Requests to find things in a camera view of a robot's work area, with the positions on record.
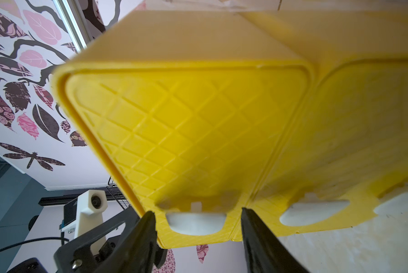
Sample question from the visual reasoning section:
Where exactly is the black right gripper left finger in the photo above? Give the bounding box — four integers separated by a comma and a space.
95, 210, 157, 273

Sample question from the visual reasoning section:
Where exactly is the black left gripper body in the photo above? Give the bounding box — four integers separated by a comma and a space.
5, 238, 169, 273

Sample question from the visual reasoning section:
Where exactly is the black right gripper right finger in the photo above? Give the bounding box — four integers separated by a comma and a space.
241, 208, 307, 273

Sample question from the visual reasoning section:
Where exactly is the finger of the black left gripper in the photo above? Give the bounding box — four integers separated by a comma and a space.
54, 207, 140, 273

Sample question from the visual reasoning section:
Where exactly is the yellow top drawer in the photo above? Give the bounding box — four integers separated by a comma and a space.
51, 61, 312, 249

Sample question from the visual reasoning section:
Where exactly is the yellow plastic drawer cabinet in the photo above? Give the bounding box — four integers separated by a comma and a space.
51, 10, 408, 249

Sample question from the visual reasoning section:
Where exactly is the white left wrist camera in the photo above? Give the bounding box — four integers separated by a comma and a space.
59, 190, 108, 239

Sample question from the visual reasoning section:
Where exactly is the black wire basket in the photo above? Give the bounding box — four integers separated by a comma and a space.
106, 177, 131, 210

